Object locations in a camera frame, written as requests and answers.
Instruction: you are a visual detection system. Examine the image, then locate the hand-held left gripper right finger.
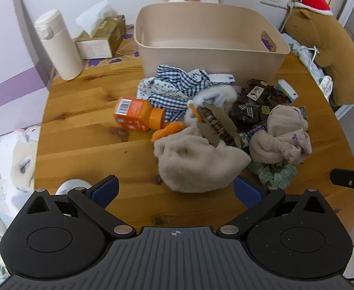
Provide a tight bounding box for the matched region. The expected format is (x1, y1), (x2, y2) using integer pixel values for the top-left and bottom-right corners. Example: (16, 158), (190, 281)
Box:
(216, 175), (336, 239)

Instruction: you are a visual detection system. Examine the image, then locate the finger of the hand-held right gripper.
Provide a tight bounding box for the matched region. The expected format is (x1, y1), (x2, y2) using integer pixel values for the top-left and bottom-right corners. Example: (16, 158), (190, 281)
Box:
(330, 168), (354, 206)

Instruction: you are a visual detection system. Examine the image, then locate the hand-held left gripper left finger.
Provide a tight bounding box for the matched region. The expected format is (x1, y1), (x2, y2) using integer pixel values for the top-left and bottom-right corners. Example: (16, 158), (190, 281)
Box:
(24, 174), (137, 239)

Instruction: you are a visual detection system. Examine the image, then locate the green scrunchie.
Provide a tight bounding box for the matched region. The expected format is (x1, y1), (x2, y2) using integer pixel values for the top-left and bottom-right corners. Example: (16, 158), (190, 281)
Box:
(249, 161), (298, 186)

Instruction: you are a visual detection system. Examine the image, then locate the long black box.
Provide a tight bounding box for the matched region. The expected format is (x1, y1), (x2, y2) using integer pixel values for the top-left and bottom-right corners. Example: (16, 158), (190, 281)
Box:
(237, 106), (308, 149)

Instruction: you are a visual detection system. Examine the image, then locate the beige socks bundle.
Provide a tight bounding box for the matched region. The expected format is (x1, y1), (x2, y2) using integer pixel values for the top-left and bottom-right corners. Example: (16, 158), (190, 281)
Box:
(249, 105), (313, 165)

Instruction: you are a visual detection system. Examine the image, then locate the beige fluffy cloth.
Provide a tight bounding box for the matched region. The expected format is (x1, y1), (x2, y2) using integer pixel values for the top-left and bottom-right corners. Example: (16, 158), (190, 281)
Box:
(153, 125), (251, 193)

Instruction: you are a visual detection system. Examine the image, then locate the orange plastic bottle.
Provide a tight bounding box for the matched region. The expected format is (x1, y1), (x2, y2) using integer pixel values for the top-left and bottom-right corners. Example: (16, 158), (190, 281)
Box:
(113, 97), (167, 132)

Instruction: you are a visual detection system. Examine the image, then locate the brown patterned cloth with bow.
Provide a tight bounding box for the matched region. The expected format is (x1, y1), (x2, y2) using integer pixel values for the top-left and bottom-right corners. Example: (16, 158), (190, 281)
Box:
(230, 79), (290, 130)

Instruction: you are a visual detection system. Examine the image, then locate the orange plush piece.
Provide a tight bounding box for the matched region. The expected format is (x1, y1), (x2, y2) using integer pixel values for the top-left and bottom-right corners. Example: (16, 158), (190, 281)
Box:
(151, 121), (185, 141)

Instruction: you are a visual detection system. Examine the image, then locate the white fluffy plush item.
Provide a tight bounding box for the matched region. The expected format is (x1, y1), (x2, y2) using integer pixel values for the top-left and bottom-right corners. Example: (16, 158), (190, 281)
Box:
(184, 85), (238, 124)

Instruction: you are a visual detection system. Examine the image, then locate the blue white tissue packet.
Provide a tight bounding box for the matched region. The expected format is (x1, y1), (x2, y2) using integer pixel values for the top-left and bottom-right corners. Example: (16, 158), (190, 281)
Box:
(275, 79), (299, 103)

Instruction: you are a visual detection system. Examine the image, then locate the beige plastic storage bin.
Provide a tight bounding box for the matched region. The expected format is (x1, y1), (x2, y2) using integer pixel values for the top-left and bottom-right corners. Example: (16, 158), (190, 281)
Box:
(134, 2), (291, 82)

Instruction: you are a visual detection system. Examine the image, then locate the wooden desktop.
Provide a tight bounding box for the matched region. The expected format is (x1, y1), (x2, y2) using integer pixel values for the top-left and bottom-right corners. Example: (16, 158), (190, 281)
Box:
(34, 24), (354, 239)

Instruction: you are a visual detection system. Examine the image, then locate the white round object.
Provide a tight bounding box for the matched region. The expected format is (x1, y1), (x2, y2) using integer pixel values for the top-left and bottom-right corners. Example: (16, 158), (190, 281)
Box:
(56, 179), (94, 195)

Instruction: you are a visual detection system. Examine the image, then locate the printed bed sheet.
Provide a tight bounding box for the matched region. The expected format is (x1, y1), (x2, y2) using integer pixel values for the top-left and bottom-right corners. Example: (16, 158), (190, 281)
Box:
(0, 125), (42, 278)

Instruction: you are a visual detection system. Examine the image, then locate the white box with blue pattern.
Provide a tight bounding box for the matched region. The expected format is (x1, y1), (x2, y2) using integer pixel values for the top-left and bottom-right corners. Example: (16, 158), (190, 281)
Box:
(207, 72), (235, 86)

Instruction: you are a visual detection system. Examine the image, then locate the brown capybara plush toy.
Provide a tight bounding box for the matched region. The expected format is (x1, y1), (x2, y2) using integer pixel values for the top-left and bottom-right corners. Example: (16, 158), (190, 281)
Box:
(284, 1), (354, 106)

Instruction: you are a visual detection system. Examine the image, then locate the blue gingham cloth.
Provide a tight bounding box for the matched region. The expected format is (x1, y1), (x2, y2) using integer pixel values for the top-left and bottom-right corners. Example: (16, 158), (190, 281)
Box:
(136, 63), (214, 124)

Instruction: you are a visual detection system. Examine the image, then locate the purple patterned table mat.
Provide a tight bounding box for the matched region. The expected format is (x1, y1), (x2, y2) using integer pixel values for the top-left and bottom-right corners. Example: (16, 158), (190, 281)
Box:
(49, 24), (144, 80)

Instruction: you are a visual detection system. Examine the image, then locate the white thermos bottle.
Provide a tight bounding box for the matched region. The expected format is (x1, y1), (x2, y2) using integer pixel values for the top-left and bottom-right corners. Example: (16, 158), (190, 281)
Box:
(34, 10), (84, 81)

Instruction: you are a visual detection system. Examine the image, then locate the gold tissue box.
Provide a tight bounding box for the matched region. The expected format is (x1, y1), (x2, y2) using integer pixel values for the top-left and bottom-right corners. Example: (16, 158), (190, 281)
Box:
(74, 0), (127, 59)

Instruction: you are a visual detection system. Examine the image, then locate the white purple-striped cabinet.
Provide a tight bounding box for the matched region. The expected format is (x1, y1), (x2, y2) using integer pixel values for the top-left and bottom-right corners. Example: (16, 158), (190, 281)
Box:
(0, 0), (52, 139)

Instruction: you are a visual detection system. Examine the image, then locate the white power cable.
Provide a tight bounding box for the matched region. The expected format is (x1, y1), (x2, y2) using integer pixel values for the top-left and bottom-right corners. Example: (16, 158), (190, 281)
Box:
(281, 0), (322, 80)

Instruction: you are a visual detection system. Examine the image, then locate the white power strip with cable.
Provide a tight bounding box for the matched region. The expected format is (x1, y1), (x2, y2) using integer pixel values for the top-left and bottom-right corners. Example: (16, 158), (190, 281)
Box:
(281, 33), (331, 103)

